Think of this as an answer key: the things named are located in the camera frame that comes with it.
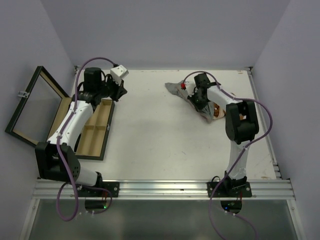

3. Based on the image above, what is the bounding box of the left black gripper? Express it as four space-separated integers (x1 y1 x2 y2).
97 73 127 102

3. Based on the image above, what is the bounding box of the grey striped underwear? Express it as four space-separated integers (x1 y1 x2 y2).
164 81 219 123

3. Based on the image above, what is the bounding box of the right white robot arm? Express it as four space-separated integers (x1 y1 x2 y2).
187 71 259 197

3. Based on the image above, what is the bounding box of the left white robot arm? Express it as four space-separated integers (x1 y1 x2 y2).
35 65 129 197

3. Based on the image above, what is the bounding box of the orange underwear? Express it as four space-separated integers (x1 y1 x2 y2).
212 103 226 120

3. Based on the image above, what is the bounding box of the wooden compartment organizer box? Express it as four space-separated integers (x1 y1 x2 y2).
60 99 115 161

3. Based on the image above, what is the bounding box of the glass box lid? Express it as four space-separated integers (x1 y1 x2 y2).
5 66 71 148

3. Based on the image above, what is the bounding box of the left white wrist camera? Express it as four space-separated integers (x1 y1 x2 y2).
110 65 129 85

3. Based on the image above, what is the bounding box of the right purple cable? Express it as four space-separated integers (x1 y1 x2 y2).
182 71 274 240

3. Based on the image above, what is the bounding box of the white wall latch clip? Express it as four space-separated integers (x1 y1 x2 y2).
17 91 30 98

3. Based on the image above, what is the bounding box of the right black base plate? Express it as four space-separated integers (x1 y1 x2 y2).
206 176 253 198

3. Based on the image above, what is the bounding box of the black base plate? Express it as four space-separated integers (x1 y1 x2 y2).
77 181 120 198
206 176 253 198

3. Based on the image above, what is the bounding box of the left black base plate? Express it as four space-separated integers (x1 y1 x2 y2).
77 181 120 198

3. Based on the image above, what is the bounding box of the aluminium mounting rail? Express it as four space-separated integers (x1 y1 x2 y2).
32 179 293 201

